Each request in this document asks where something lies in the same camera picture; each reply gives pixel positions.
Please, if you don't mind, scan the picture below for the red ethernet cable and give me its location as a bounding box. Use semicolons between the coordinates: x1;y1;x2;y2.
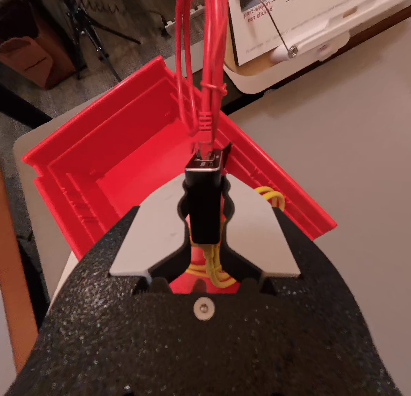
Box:
174;0;229;160

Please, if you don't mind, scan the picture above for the black ethernet splitter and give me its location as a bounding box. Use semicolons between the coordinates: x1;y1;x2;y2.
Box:
184;143;232;245

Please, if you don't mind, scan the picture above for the white document stand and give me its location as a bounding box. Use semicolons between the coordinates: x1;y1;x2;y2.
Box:
224;0;411;95

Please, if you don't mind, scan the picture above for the red plastic bin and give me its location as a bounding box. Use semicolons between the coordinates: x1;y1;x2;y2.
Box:
22;55;338;294

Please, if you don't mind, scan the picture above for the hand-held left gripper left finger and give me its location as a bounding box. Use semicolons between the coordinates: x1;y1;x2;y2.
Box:
109;174;192;283

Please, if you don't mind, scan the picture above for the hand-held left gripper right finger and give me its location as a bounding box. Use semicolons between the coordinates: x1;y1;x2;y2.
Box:
221;174;301;283

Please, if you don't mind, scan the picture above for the brown cardboard box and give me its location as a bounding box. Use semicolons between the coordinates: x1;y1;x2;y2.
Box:
0;17;77;90

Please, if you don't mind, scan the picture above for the black tripod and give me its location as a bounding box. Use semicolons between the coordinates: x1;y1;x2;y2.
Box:
63;0;142;82

